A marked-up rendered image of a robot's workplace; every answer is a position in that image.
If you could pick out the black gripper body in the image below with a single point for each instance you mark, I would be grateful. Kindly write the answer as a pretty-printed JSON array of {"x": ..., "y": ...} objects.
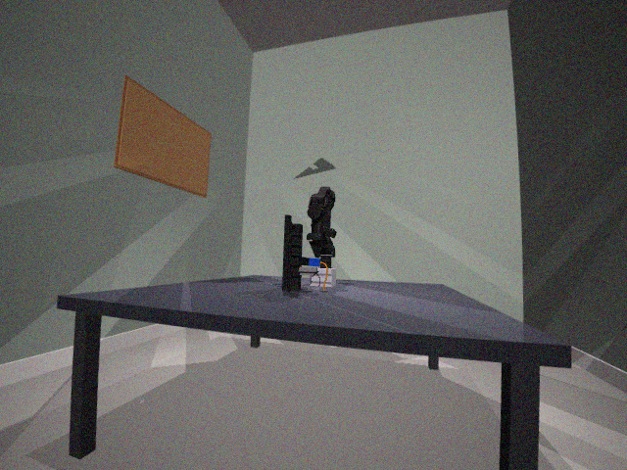
[{"x": 315, "y": 235}]

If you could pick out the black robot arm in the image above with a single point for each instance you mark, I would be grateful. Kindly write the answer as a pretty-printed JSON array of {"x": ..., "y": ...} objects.
[{"x": 320, "y": 206}]

